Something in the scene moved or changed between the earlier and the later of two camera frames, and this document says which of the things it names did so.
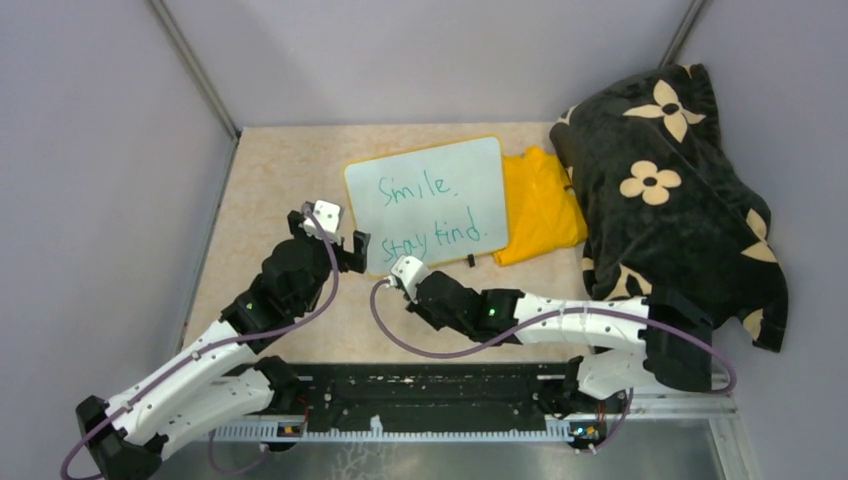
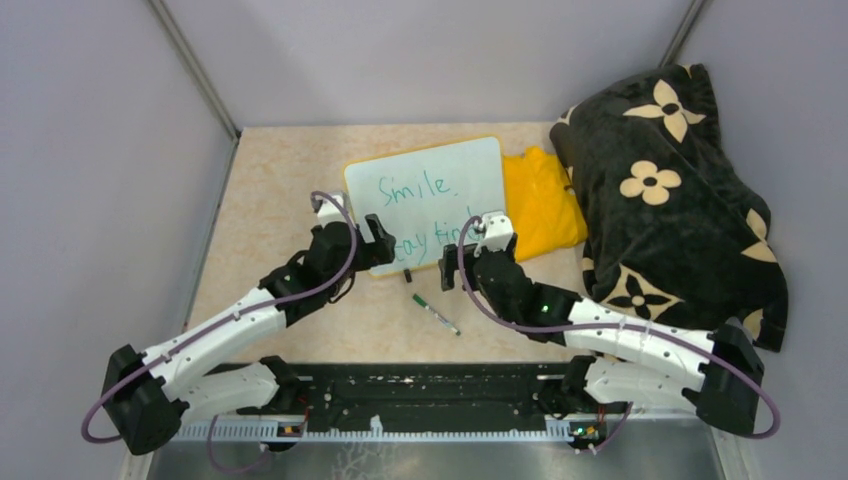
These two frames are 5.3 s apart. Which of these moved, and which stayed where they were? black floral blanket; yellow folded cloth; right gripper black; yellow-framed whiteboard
Moved: right gripper black
Stayed: yellow-framed whiteboard; yellow folded cloth; black floral blanket
